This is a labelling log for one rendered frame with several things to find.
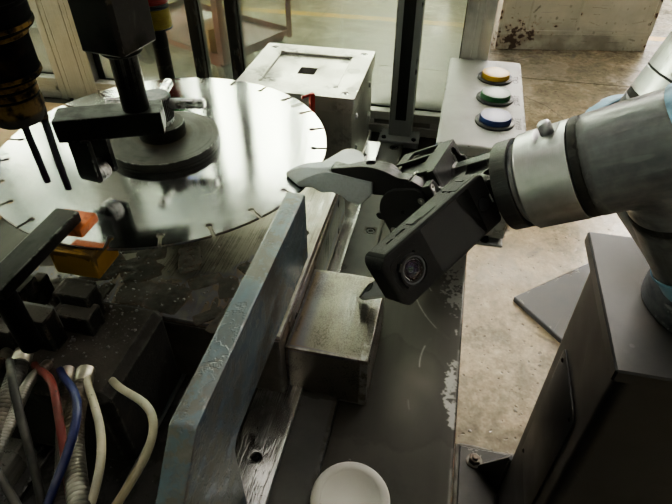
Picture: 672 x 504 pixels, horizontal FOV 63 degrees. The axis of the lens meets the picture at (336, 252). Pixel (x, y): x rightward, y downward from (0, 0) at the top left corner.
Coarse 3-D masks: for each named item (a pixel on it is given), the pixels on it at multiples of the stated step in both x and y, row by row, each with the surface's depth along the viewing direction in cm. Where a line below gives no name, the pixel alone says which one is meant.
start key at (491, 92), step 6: (486, 90) 75; (492, 90) 75; (498, 90) 75; (504, 90) 75; (480, 96) 76; (486, 96) 74; (492, 96) 74; (498, 96) 74; (504, 96) 74; (492, 102) 74; (498, 102) 74; (504, 102) 74
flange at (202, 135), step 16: (176, 112) 59; (192, 112) 59; (176, 128) 53; (192, 128) 56; (208, 128) 56; (112, 144) 54; (128, 144) 54; (144, 144) 53; (160, 144) 53; (176, 144) 53; (192, 144) 54; (208, 144) 54; (128, 160) 52; (144, 160) 52; (160, 160) 52; (176, 160) 52; (192, 160) 52
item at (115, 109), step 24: (120, 72) 42; (120, 96) 44; (144, 96) 44; (72, 120) 43; (96, 120) 44; (120, 120) 44; (144, 120) 45; (72, 144) 45; (96, 144) 47; (96, 168) 46
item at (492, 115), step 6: (492, 108) 71; (480, 114) 70; (486, 114) 70; (492, 114) 70; (498, 114) 70; (504, 114) 70; (510, 114) 70; (480, 120) 70; (486, 120) 69; (492, 120) 69; (498, 120) 69; (504, 120) 69; (510, 120) 69; (492, 126) 69; (498, 126) 69; (504, 126) 69
